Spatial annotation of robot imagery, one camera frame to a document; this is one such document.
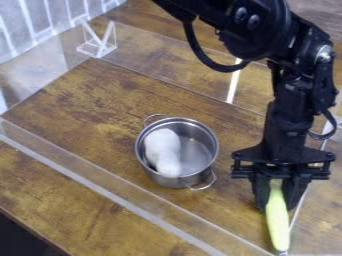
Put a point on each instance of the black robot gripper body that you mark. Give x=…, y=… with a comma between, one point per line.
x=281, y=157

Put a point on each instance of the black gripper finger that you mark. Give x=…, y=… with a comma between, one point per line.
x=294, y=187
x=261, y=190

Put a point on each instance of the stainless steel pot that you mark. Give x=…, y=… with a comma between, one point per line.
x=199, y=149

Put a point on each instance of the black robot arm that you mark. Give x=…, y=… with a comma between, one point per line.
x=261, y=29

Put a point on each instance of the white cloth in pot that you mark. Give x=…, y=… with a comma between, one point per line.
x=163, y=152

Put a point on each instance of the clear acrylic triangle stand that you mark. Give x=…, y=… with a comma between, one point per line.
x=97, y=46

